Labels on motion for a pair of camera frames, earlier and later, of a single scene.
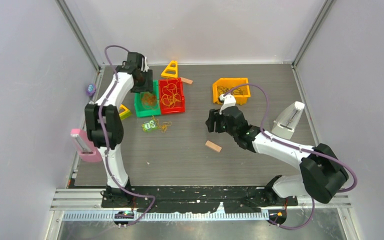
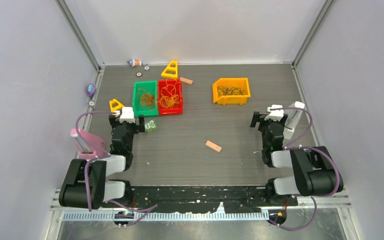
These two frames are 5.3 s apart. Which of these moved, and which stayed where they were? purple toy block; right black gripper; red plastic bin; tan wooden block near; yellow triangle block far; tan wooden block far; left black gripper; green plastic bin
Moved: left black gripper; right black gripper
Stayed: red plastic bin; green plastic bin; tan wooden block near; tan wooden block far; purple toy block; yellow triangle block far
